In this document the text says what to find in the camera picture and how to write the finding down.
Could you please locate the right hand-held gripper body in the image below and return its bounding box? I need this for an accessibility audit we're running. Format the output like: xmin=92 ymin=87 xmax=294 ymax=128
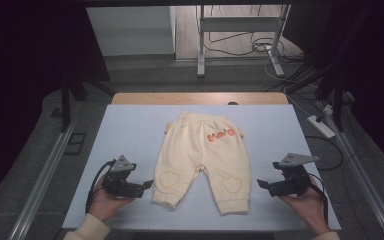
xmin=267 ymin=152 xmax=320 ymax=198

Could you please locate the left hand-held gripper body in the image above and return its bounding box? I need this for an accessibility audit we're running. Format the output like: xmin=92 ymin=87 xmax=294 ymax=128
xmin=100 ymin=154 xmax=145 ymax=199

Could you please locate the person's left hand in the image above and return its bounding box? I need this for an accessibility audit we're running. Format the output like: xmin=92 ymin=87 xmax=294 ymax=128
xmin=88 ymin=174 xmax=136 ymax=223

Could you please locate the person's right hand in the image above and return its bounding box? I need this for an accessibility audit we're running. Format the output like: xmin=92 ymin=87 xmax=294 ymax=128
xmin=278 ymin=176 xmax=332 ymax=234

